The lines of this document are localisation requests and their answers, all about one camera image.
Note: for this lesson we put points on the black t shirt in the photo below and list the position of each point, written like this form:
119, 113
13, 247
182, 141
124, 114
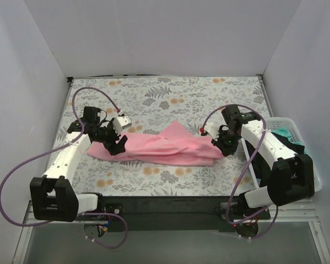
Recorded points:
261, 169

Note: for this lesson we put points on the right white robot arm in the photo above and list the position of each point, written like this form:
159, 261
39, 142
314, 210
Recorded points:
291, 174

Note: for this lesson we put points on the aluminium frame rail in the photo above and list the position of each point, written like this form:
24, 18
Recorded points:
301, 211

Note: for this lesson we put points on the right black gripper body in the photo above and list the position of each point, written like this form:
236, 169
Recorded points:
221, 142

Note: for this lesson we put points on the teal t shirt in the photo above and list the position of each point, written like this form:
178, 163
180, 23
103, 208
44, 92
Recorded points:
287, 132

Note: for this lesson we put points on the floral table cloth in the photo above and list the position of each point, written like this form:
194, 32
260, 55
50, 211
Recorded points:
153, 103

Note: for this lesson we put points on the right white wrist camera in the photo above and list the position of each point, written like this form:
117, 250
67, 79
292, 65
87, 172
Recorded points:
211, 130

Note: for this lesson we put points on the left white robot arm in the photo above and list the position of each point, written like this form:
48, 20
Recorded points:
52, 195

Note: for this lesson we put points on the white plastic laundry basket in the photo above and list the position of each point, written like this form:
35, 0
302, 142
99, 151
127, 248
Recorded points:
276, 124

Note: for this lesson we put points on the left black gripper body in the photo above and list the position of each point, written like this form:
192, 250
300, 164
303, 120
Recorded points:
111, 138

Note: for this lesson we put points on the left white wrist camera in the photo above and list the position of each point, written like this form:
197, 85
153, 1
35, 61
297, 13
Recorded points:
121, 123

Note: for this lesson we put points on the pink t shirt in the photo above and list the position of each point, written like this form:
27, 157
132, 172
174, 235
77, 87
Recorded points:
174, 146

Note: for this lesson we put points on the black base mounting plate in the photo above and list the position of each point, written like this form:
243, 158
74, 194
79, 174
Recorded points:
154, 213

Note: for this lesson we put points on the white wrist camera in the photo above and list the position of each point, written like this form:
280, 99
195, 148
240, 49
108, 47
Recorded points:
211, 130
121, 123

